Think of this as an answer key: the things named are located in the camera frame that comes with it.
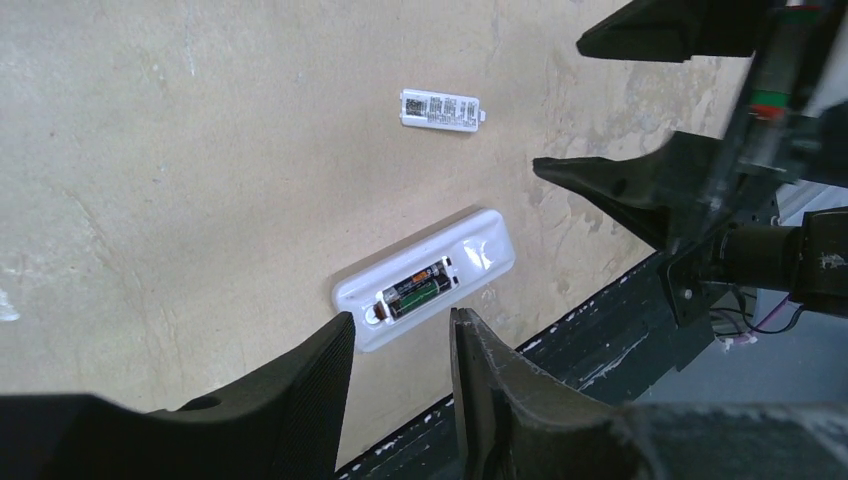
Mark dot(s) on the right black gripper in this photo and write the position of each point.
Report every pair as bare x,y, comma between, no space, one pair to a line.
779,131

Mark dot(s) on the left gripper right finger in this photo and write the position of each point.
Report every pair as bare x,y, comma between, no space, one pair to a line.
516,421

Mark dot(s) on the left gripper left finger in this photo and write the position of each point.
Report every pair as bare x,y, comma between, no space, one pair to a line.
280,421

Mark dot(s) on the white remote control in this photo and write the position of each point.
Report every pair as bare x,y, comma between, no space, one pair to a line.
475,251

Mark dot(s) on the green black battery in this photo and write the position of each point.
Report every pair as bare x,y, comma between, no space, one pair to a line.
419,296

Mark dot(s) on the blue black battery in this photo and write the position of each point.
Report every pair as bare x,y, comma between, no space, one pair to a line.
409,284

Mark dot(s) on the white battery cover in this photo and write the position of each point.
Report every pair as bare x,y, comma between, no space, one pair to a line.
440,111

